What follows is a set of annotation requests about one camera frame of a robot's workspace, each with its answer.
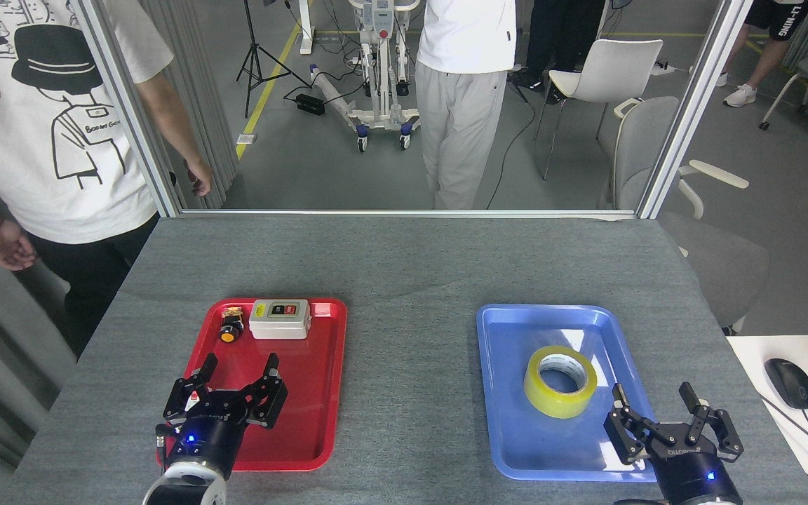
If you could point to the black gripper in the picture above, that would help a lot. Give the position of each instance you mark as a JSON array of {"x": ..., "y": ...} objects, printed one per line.
[
  {"x": 207, "y": 442},
  {"x": 695, "y": 473}
]

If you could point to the yellow tape roll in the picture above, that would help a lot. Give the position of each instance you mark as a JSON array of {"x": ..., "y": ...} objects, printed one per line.
[{"x": 541, "y": 393}]

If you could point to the person's left forearm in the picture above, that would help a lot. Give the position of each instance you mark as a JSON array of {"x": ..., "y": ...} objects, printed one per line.
[{"x": 172, "y": 119}]

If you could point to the person's left hand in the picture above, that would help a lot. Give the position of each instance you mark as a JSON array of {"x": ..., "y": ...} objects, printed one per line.
[{"x": 202, "y": 179}]

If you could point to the person's right hand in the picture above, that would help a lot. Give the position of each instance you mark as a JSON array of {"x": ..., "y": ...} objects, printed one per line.
[{"x": 10, "y": 249}]

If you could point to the white circuit breaker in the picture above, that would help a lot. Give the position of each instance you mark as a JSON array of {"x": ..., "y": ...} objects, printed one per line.
[{"x": 193, "y": 401}]

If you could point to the yellow push button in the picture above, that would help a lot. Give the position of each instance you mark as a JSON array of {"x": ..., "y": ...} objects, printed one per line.
[{"x": 229, "y": 334}]

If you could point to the red plastic tray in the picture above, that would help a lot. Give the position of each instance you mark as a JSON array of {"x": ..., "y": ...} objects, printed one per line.
[{"x": 306, "y": 407}]

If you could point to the white desk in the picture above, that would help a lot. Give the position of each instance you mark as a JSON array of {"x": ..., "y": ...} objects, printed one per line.
[{"x": 755, "y": 358}]

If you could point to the black computer mouse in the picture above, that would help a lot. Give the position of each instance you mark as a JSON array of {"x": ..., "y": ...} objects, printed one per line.
[{"x": 790, "y": 384}]

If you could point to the grey office chair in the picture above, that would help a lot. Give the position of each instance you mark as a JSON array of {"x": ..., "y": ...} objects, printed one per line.
[{"x": 719, "y": 266}]

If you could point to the blue plastic tray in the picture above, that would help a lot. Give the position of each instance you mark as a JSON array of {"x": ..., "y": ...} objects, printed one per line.
[{"x": 516, "y": 337}]

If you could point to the grey floor plate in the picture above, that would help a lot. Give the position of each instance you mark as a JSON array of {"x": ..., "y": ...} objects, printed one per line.
[{"x": 247, "y": 139}]

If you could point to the person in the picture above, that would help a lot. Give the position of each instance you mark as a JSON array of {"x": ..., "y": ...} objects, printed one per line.
[
  {"x": 565, "y": 28},
  {"x": 772, "y": 49},
  {"x": 460, "y": 105},
  {"x": 25, "y": 175}
]

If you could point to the black power adapter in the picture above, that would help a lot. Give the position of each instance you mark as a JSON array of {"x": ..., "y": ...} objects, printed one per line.
[{"x": 311, "y": 104}]

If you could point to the black tripod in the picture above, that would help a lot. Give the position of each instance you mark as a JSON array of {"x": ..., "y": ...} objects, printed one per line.
[{"x": 255, "y": 56}]

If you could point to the white wheeled stand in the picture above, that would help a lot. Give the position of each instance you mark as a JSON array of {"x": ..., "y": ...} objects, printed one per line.
[{"x": 379, "y": 84}]

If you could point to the white power strip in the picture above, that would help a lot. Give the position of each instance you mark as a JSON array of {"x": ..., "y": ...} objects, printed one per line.
[{"x": 662, "y": 68}]

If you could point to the white plastic chair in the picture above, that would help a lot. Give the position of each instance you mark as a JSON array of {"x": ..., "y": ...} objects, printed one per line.
[{"x": 614, "y": 66}]

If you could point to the white desk leg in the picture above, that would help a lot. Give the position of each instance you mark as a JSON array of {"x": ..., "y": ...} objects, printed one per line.
[{"x": 305, "y": 28}]

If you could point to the white switch box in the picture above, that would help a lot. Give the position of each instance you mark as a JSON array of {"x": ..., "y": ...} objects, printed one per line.
[{"x": 278, "y": 326}]

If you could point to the silver frame rail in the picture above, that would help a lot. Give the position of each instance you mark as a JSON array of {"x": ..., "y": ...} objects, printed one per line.
[{"x": 404, "y": 212}]

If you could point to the silver frame post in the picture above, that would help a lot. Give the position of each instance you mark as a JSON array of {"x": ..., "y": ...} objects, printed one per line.
[
  {"x": 693, "y": 105},
  {"x": 128, "y": 105}
]

